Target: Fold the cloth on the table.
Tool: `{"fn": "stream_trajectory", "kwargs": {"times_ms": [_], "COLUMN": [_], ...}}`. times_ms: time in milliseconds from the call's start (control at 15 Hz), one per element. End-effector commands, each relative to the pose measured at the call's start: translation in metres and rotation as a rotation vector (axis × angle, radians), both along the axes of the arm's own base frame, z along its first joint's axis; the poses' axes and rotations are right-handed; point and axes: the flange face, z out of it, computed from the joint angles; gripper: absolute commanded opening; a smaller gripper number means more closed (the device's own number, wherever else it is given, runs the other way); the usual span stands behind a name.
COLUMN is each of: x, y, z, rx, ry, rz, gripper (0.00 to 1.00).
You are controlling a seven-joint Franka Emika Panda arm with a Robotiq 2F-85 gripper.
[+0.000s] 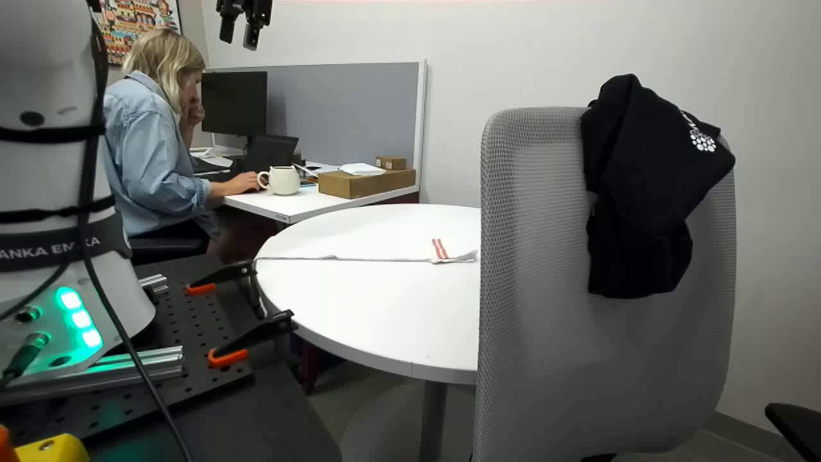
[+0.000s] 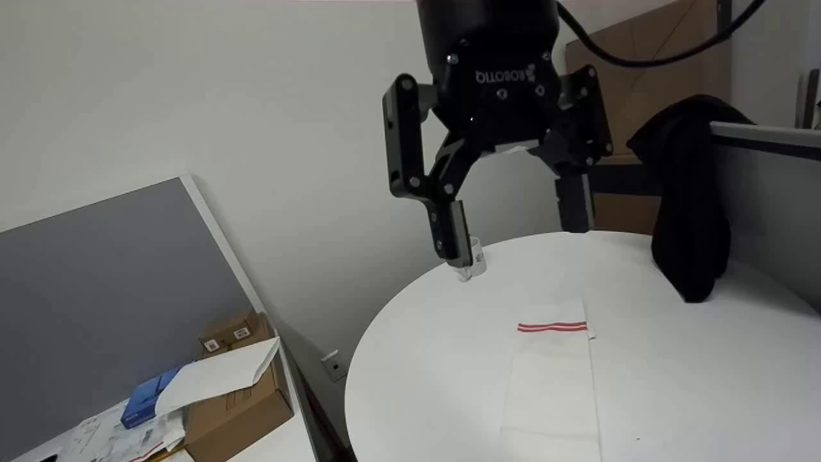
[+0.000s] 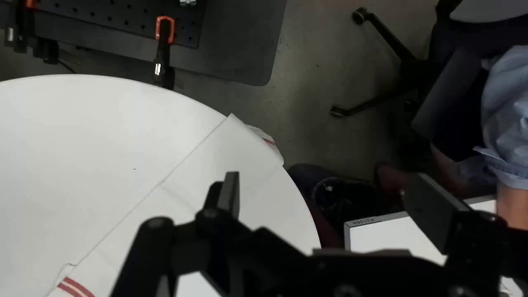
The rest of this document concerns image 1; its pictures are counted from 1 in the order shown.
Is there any white cloth with red stripe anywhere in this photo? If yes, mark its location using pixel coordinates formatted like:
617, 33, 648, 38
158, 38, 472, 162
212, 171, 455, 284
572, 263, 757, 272
255, 234, 480, 268

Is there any large cardboard box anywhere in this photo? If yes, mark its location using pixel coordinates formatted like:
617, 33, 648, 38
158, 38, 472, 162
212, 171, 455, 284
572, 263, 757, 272
317, 168, 419, 204

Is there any white paper sheet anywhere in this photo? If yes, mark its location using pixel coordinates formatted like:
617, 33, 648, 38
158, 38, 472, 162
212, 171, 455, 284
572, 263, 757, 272
339, 159, 389, 180

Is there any white office desk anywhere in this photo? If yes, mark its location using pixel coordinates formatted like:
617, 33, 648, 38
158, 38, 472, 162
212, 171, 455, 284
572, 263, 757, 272
224, 183, 422, 228

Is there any white mug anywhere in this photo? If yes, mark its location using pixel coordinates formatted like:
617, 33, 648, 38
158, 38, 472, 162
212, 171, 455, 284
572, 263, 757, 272
255, 165, 308, 198

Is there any grey desk partition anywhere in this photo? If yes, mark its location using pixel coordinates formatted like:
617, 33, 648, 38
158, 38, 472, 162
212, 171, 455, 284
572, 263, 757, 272
203, 60, 430, 206

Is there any black laptop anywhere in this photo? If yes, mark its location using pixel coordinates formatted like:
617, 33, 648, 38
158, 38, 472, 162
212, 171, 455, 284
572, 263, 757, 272
241, 133, 304, 174

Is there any grey office chair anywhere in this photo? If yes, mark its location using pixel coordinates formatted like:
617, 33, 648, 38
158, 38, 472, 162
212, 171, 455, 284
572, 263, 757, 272
472, 106, 740, 462

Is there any black orange clamp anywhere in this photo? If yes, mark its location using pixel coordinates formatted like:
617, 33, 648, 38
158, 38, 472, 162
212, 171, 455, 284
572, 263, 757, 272
186, 260, 260, 301
206, 307, 299, 372

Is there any black computer monitor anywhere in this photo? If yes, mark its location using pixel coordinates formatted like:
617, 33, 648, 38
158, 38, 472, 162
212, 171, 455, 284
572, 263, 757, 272
200, 70, 271, 138

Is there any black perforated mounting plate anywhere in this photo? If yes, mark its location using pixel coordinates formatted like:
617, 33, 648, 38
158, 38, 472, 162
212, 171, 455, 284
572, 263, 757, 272
0, 269, 260, 442

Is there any black garment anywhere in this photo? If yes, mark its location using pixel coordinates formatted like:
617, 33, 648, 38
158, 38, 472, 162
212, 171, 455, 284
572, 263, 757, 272
581, 73, 740, 301

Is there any black hanging device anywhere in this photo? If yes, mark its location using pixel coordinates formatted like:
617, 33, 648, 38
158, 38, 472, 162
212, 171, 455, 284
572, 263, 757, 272
214, 0, 276, 52

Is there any woman in blue shirt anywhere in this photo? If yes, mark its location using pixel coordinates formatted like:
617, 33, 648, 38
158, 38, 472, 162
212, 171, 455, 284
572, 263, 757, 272
101, 28, 264, 264

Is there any yellow object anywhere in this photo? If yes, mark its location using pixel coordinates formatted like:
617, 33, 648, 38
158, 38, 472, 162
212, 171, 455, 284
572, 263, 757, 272
13, 431, 92, 462

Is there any aluminium rail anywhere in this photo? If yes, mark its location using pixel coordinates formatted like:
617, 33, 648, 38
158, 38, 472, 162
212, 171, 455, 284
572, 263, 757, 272
86, 345, 188, 381

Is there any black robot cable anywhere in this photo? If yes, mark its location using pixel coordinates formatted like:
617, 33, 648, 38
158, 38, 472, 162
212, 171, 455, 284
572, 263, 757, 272
76, 0, 196, 462

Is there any colourful wall poster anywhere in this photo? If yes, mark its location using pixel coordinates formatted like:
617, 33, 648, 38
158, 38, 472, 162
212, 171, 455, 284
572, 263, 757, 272
87, 0, 186, 66

